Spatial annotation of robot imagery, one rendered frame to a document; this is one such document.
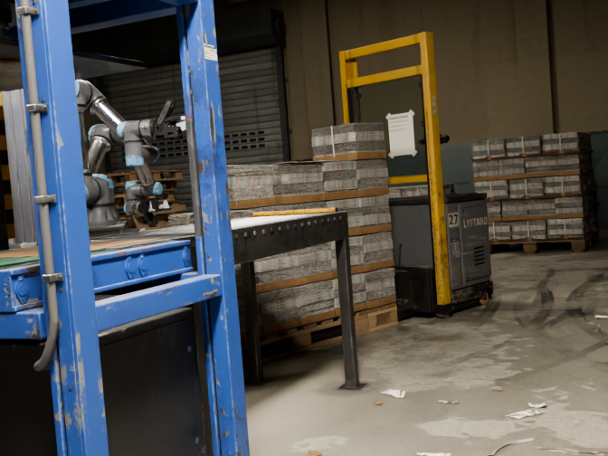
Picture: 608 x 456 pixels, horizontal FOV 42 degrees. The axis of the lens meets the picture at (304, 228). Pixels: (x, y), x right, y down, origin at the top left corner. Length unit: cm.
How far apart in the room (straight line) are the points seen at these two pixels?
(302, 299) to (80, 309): 281
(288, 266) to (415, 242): 134
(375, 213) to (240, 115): 729
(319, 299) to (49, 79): 306
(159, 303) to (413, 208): 363
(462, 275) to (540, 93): 540
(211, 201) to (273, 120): 960
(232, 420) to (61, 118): 101
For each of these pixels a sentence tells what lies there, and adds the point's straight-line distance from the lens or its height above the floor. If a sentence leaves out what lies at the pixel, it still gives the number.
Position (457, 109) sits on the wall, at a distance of 1085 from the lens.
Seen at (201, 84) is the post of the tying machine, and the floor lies 123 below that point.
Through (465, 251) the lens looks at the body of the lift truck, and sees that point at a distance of 545.
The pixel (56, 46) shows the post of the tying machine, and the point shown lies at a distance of 177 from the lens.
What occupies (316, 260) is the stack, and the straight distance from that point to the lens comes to 452.
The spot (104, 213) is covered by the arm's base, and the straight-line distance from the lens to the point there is 358.
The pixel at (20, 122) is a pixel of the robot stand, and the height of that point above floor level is 131.
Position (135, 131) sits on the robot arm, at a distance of 336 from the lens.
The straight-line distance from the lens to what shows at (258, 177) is 424.
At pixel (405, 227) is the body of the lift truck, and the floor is 59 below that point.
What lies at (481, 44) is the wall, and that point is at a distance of 1085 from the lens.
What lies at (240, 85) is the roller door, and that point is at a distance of 1209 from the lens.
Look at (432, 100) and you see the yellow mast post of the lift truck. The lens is 517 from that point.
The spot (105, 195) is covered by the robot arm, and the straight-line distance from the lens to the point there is 359.
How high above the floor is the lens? 93
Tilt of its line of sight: 3 degrees down
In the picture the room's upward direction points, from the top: 4 degrees counter-clockwise
